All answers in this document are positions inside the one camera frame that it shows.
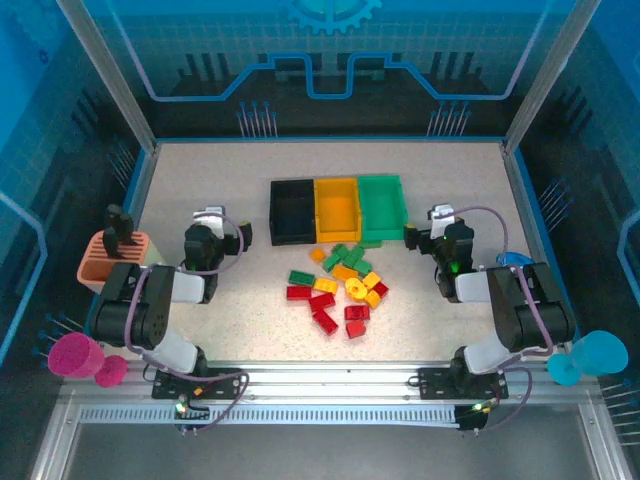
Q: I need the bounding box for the cyan flocked goblet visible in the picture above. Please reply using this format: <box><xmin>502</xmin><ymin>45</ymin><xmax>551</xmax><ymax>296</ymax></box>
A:
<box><xmin>547</xmin><ymin>329</ymin><xmax>629</xmax><ymax>386</ymax></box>

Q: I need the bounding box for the magenta flocked goblet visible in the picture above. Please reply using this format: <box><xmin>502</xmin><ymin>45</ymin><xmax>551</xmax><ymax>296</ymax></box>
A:
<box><xmin>48</xmin><ymin>333</ymin><xmax>129</xmax><ymax>390</ymax></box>

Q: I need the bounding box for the black plastic bin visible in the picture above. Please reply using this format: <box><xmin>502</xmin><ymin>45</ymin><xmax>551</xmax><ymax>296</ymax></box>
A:
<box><xmin>269</xmin><ymin>178</ymin><xmax>319</xmax><ymax>247</ymax></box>

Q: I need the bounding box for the green plastic bin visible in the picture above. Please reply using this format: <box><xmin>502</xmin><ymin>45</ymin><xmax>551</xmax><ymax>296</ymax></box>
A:
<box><xmin>356</xmin><ymin>173</ymin><xmax>410</xmax><ymax>243</ymax></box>

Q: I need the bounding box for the blue table edge strip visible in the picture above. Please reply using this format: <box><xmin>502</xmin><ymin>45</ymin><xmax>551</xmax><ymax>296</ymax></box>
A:
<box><xmin>152</xmin><ymin>134</ymin><xmax>507</xmax><ymax>147</ymax></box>

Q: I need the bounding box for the slotted grey cable tray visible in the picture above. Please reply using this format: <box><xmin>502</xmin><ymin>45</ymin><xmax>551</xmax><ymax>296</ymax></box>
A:
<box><xmin>78</xmin><ymin>405</ymin><xmax>461</xmax><ymax>427</ymax></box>

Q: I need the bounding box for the yellow plastic bin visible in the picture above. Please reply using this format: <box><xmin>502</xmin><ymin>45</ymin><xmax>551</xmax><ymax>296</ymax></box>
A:
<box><xmin>313</xmin><ymin>176</ymin><xmax>365</xmax><ymax>245</ymax></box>

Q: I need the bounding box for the aluminium table side rail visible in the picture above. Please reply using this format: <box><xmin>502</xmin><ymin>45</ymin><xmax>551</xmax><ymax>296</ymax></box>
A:
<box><xmin>499</xmin><ymin>142</ymin><xmax>584</xmax><ymax>351</ymax></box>
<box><xmin>122</xmin><ymin>142</ymin><xmax>161</xmax><ymax>226</ymax></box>

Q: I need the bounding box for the aluminium frame post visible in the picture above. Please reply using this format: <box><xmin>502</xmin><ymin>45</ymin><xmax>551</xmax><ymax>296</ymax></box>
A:
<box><xmin>55</xmin><ymin>0</ymin><xmax>160</xmax><ymax>154</ymax></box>
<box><xmin>502</xmin><ymin>0</ymin><xmax>604</xmax><ymax>156</ymax></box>

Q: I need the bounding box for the black controller box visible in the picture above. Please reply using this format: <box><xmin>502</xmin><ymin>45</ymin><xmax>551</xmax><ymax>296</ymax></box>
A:
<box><xmin>172</xmin><ymin>392</ymin><xmax>214</xmax><ymax>436</ymax></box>
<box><xmin>455</xmin><ymin>399</ymin><xmax>491</xmax><ymax>435</ymax></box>

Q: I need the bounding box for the salmon slotted tool holder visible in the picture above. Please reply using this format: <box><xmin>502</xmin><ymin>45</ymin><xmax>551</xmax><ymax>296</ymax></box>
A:
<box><xmin>77</xmin><ymin>230</ymin><xmax>151</xmax><ymax>296</ymax></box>

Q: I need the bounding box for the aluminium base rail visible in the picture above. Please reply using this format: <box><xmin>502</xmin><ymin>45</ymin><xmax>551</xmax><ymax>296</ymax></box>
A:
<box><xmin>62</xmin><ymin>360</ymin><xmax>601</xmax><ymax>407</ymax></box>

